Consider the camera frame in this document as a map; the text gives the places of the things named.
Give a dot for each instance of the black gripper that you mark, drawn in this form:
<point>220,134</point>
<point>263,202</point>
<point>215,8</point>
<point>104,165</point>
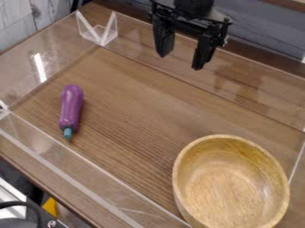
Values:
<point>194,17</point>

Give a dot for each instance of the purple toy eggplant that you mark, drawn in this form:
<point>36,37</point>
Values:
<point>70,103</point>

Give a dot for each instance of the brown wooden bowl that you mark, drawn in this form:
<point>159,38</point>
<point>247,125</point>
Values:
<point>228,184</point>

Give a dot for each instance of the black device with yellow label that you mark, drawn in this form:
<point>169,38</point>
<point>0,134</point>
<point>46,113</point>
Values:
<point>54,216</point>

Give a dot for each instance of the clear acrylic corner bracket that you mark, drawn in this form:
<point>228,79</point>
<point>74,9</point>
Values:
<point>97,34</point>

